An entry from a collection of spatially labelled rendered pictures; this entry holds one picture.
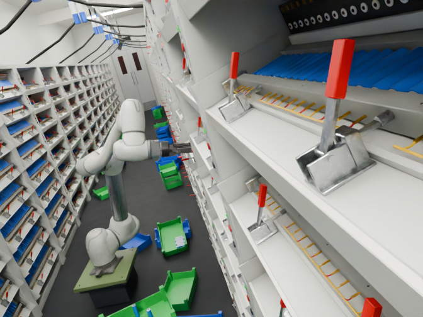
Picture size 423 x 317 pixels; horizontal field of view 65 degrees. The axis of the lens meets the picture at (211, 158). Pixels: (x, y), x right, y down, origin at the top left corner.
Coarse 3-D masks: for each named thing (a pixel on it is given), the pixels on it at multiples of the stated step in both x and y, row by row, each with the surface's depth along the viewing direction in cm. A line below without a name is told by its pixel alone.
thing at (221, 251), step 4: (220, 248) 152; (220, 252) 153; (224, 252) 153; (224, 256) 154; (224, 260) 152; (228, 260) 150; (228, 264) 148; (228, 268) 146; (228, 272) 143; (232, 272) 142; (232, 276) 137; (232, 280) 138; (236, 280) 136; (236, 284) 135; (236, 288) 133; (240, 292) 130; (240, 296) 128; (240, 300) 126; (244, 300) 125; (244, 304) 123; (244, 308) 122; (244, 312) 120; (248, 316) 118
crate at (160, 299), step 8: (160, 288) 152; (152, 296) 153; (160, 296) 155; (136, 304) 151; (144, 304) 152; (152, 304) 154; (160, 304) 153; (168, 304) 152; (120, 312) 149; (128, 312) 150; (144, 312) 151; (152, 312) 150; (160, 312) 149; (168, 312) 148
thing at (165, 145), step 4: (164, 144) 152; (168, 144) 153; (164, 148) 152; (168, 148) 152; (172, 148) 152; (164, 152) 152; (168, 152) 153; (172, 152) 153; (164, 156) 154; (168, 156) 155
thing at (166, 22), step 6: (168, 6) 79; (168, 12) 121; (156, 18) 121; (162, 18) 104; (168, 18) 82; (174, 18) 72; (156, 24) 122; (162, 24) 122; (168, 24) 88; (174, 24) 77; (162, 30) 113; (168, 30) 97; (174, 30) 84; (168, 36) 107
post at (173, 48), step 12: (156, 0) 120; (168, 0) 120; (156, 12) 121; (168, 48) 125; (180, 48) 126; (180, 60) 127; (180, 96) 130; (192, 108) 133; (192, 144) 137; (228, 276) 157
